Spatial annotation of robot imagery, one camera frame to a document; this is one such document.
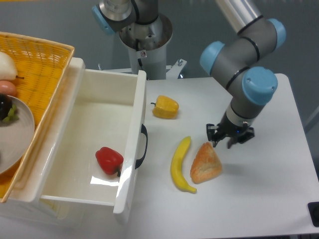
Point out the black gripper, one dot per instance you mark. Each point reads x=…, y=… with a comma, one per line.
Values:
x=236, y=133

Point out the white top drawer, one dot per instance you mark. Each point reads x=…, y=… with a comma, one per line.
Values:
x=109, y=111

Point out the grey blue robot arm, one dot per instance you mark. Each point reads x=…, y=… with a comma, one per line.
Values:
x=232, y=66

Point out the white drawer cabinet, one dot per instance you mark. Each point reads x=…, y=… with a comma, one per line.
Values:
x=25, y=199

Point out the triangular puff pastry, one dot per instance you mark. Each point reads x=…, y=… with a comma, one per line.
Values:
x=206, y=165

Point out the yellow banana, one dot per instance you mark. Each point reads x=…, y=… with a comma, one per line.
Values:
x=176, y=166

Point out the yellow bell pepper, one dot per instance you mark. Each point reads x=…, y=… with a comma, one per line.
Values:
x=165, y=107

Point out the black corner object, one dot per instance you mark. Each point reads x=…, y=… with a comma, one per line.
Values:
x=313, y=208

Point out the red bell pepper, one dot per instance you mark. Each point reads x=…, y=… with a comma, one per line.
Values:
x=110, y=161

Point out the yellow wicker basket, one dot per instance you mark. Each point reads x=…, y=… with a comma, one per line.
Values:
x=43, y=64

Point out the grey plate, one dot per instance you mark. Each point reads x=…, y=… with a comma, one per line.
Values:
x=16, y=136

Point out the dark purple grapes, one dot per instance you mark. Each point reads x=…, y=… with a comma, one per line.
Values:
x=8, y=110

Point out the white pear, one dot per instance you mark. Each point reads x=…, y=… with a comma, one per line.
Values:
x=8, y=70

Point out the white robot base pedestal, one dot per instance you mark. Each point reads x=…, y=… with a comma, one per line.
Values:
x=146, y=45

